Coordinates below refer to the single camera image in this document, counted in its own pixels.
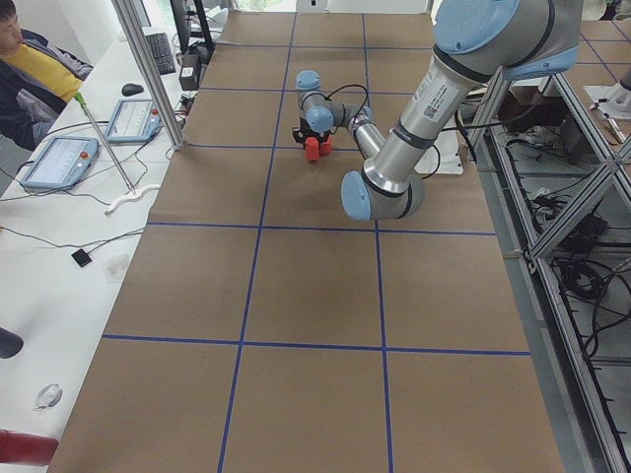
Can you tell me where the metal rod green handle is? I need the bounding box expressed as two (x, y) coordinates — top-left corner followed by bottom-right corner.
(74, 92), (135, 193)

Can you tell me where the small black square pad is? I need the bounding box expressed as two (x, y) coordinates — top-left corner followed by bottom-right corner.
(71, 248), (93, 268)

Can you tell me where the seated person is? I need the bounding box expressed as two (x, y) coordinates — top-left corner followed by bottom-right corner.
(1, 1), (93, 151)

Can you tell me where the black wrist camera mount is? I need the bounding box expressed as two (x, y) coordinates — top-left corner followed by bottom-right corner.
(292, 127), (309, 148)

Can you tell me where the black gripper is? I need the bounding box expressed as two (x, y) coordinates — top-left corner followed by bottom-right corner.
(300, 118), (334, 144)

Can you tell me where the black keyboard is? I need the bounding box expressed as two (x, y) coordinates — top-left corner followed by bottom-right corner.
(145, 33), (176, 75)

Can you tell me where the black power adapter box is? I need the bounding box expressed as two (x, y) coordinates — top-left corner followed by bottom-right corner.
(178, 53), (201, 91)

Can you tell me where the aluminium frame post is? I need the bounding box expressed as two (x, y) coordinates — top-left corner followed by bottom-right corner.
(111, 0), (183, 151)

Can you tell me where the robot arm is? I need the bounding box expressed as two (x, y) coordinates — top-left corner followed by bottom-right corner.
(296, 0), (584, 221)

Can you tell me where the white curved plastic piece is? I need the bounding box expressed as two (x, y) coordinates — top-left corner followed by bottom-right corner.
(105, 184), (161, 216)

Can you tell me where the red block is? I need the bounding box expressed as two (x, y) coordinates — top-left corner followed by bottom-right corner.
(319, 138), (332, 157)
(305, 137), (320, 163)

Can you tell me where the black computer mouse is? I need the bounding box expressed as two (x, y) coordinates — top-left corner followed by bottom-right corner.
(121, 83), (144, 97)

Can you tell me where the clear plastic piece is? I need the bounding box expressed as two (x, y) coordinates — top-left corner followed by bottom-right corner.
(104, 253), (130, 284)

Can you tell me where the near teach pendant tablet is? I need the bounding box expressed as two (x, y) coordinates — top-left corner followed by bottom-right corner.
(20, 137), (100, 190)

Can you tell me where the far teach pendant tablet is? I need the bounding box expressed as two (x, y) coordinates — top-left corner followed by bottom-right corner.
(105, 99), (161, 144)

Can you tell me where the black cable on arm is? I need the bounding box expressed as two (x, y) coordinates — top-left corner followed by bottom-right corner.
(322, 84), (509, 178)

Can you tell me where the white pedestal column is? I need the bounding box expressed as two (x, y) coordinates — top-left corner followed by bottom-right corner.
(415, 131), (463, 175)

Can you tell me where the teach pendant tablet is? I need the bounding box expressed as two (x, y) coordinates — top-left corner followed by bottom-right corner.
(105, 99), (161, 144)
(20, 137), (100, 190)

